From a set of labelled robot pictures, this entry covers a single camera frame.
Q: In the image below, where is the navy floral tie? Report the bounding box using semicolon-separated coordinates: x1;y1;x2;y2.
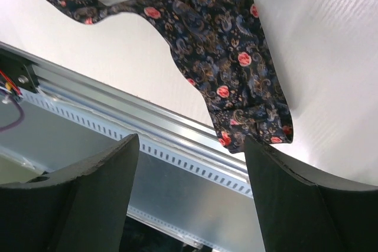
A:
46;0;294;153

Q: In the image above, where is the aluminium rail frame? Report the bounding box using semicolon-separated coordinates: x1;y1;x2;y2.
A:
1;44;264;251

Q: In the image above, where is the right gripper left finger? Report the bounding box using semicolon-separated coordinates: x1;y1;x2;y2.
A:
1;134;139;251

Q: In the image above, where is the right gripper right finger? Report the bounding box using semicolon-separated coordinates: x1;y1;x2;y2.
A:
244;136;377;251

